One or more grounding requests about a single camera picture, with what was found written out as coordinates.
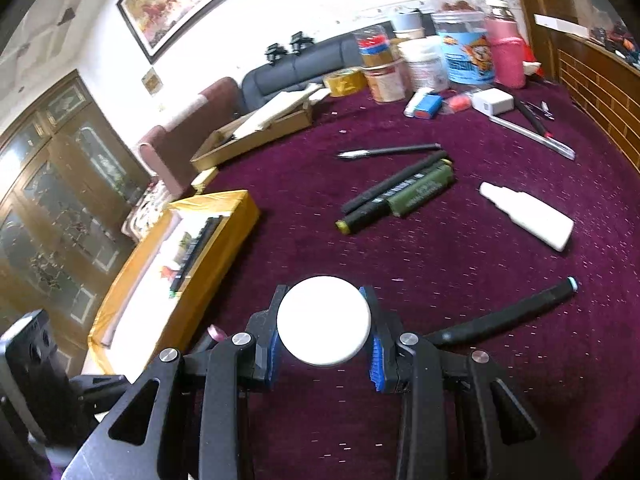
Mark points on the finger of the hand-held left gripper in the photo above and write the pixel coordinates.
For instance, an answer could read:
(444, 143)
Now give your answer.
(100, 390)

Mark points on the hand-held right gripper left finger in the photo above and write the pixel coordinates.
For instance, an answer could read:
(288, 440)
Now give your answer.
(272, 365)

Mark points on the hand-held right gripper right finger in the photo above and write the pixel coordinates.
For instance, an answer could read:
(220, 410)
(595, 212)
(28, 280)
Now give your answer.
(376, 365)

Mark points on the black marker pink end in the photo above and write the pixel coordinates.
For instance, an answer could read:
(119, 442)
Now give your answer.
(216, 334)

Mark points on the white bottle green label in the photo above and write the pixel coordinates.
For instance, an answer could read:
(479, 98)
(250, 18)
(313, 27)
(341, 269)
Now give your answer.
(325, 321)

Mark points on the black marker light-blue end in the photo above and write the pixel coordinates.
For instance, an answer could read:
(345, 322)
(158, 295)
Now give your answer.
(510, 312)

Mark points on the white squeeze bottle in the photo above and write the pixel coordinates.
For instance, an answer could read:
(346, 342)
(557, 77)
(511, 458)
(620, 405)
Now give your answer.
(535, 217)

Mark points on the olive green rectangular case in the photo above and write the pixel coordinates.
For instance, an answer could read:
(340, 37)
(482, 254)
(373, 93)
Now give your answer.
(425, 192)

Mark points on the floral cushion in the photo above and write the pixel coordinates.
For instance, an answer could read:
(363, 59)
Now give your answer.
(145, 210)

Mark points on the plain black marker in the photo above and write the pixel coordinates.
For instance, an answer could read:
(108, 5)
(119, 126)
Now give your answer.
(395, 180)

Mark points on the wooden glass cabinet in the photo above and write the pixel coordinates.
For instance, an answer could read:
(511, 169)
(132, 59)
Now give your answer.
(60, 200)

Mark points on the flat cardboard box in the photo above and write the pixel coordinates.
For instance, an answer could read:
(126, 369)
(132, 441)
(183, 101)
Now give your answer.
(260, 132)

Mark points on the stack of beige papers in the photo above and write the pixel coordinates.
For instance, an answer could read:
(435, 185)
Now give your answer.
(275, 110)

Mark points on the brown armchair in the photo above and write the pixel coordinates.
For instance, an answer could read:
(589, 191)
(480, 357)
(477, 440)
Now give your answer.
(200, 120)

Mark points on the clear case red contents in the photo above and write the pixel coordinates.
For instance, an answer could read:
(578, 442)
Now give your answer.
(457, 102)

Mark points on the silver pen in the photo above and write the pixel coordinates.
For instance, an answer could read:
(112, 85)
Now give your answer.
(530, 135)

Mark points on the clear tub orange contents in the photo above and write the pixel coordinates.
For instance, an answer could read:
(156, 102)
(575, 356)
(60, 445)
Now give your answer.
(385, 82)

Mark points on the yellow tape roll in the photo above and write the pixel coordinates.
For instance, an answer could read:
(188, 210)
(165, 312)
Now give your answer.
(345, 82)

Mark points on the white charger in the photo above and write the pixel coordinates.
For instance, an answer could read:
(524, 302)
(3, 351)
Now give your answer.
(492, 101)

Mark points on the black red-tipped pen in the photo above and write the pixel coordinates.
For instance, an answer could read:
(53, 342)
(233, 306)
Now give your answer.
(532, 122)

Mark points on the white jar printed label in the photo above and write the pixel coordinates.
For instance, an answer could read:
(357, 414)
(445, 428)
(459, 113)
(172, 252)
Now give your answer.
(425, 67)

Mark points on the black sofa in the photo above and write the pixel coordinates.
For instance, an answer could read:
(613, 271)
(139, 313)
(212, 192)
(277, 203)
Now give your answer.
(310, 65)

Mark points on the metal nail clipper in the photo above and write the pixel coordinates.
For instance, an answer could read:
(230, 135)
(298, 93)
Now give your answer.
(542, 110)

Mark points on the black clamp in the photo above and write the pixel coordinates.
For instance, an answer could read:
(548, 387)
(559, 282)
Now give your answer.
(276, 52)
(302, 41)

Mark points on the red lid blue band jar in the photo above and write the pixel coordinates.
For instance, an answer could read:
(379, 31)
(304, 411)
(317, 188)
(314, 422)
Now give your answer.
(372, 45)

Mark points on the blue label snack jar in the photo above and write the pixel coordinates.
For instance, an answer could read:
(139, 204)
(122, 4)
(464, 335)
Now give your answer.
(465, 50)

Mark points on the pink bottle knit sleeve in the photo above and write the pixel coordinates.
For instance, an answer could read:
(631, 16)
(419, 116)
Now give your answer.
(505, 50)

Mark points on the red packet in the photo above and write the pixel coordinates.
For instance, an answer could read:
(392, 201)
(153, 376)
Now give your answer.
(532, 57)

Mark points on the wooden brick-pattern counter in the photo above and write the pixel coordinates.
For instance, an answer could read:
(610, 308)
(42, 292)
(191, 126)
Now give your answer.
(595, 85)

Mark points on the long white box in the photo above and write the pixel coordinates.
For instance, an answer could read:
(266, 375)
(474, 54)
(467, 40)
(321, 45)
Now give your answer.
(560, 26)

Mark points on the pile of assorted clutter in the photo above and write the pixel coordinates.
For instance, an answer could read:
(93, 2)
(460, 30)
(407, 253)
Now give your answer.
(617, 42)

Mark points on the small gold frame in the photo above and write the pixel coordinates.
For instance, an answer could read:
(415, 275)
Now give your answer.
(152, 81)

